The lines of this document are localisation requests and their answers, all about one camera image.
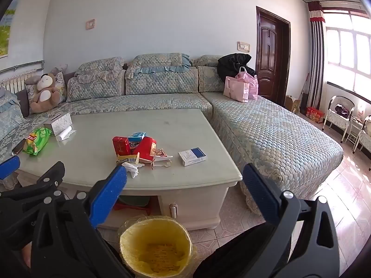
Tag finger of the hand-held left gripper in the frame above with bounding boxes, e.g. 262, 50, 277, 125
0, 156, 20, 180
0, 161, 66, 223

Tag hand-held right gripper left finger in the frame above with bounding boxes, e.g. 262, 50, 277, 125
30, 164, 134, 278

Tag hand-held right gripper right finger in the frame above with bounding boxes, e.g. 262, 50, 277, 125
242, 164, 348, 278

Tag white tissue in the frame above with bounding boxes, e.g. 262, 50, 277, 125
122, 162, 145, 178

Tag yellow candy wrapper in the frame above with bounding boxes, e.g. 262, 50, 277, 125
116, 153, 140, 165

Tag red tin box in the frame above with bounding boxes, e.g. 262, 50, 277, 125
112, 136, 131, 157

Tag red round packet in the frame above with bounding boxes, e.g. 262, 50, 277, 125
134, 136, 157, 163

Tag black and orange printed box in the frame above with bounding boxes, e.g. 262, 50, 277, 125
128, 132, 147, 151

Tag yellow round stool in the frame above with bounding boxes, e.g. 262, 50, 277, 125
117, 215, 193, 278

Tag white and blue cigarette box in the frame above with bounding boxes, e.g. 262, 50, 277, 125
178, 147, 208, 167

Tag red plastic stool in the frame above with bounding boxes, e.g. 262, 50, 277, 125
113, 200, 153, 212

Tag green plastic stool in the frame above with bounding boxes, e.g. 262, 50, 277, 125
119, 195, 151, 206

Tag green chip bag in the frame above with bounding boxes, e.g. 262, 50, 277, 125
22, 127, 52, 155

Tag white paper roll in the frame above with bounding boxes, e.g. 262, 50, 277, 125
56, 126, 76, 142

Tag cream coffee table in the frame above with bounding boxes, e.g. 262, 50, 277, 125
12, 108, 243, 232

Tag silver tissue box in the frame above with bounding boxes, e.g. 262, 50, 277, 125
43, 112, 72, 136

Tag blue quilted corner sofa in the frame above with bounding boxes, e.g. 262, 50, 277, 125
0, 53, 344, 216

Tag brown plush monkey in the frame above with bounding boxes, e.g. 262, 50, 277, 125
25, 73, 60, 113

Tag white radiator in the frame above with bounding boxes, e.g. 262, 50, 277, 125
0, 72, 37, 93

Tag brown cardboard box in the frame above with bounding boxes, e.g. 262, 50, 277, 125
285, 95, 302, 113

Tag red gift boxes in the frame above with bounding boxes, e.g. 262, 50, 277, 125
306, 107, 325, 123

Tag white metal chair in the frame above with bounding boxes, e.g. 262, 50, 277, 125
322, 95, 355, 144
352, 115, 371, 171

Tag pink paper bag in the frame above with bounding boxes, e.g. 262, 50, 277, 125
223, 76, 250, 103

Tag pink plastic bag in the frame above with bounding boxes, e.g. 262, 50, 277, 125
235, 66, 259, 100

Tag blue quilted back cushion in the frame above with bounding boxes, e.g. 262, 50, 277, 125
193, 54, 229, 93
125, 53, 200, 95
67, 57, 126, 102

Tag dark clothes bundle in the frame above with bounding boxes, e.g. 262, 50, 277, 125
335, 104, 351, 118

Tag black jacket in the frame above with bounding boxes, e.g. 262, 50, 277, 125
217, 53, 257, 83

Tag striped red curtain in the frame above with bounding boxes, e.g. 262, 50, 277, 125
307, 0, 326, 115

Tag dark wooden door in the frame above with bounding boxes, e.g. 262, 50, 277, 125
256, 6, 291, 107

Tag large window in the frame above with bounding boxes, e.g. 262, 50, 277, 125
322, 4, 371, 96

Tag grey wall pipe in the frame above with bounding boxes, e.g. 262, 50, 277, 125
0, 60, 45, 73

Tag wall poster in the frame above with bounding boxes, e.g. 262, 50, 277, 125
0, 0, 25, 60

